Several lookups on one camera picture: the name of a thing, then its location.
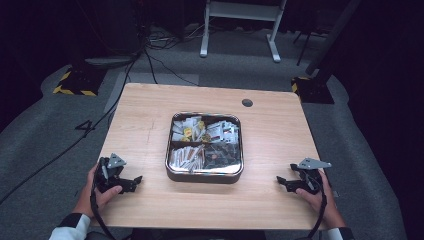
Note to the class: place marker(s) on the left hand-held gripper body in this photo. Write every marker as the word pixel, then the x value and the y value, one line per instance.
pixel 108 181

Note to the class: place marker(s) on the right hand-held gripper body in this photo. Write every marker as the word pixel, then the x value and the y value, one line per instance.
pixel 310 180

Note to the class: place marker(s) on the clear plastic box lid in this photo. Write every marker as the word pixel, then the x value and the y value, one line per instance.
pixel 186 166

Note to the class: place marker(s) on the dark square divided box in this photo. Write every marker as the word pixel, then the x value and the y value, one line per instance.
pixel 203 176

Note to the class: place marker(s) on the person's left hand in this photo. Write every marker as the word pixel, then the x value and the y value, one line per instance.
pixel 93 200

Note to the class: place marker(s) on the person's right hand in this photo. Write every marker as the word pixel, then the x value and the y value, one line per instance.
pixel 328 210

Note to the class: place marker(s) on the pile of white stick packets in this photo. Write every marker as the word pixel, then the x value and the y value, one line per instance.
pixel 186 158

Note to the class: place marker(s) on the pile of dark packets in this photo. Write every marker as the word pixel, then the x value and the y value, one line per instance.
pixel 222 156

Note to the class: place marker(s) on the pile of yellow white packets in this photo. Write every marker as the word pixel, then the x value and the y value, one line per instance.
pixel 187 130

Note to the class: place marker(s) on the pile of white red packets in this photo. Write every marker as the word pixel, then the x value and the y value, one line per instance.
pixel 222 131

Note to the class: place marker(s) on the round grey table grommet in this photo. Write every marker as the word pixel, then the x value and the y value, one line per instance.
pixel 247 102

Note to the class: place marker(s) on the black yellow striped base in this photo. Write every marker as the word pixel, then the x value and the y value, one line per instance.
pixel 313 90
pixel 78 83

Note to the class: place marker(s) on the black tripod legs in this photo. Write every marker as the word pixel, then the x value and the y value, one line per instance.
pixel 305 46

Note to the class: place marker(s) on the white metal stand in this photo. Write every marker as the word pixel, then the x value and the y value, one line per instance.
pixel 243 10

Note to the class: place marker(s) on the flat grey base plate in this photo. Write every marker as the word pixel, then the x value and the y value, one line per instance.
pixel 106 61

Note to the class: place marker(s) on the black slanted post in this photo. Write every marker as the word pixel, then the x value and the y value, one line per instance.
pixel 328 40

